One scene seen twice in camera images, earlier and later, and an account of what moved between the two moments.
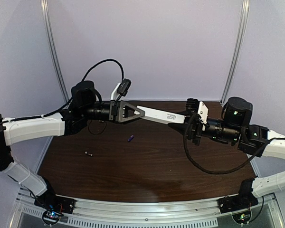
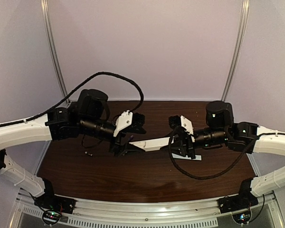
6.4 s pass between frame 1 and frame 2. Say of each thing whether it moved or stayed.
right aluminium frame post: stayed
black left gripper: moved
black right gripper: moved
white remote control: moved
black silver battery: stayed
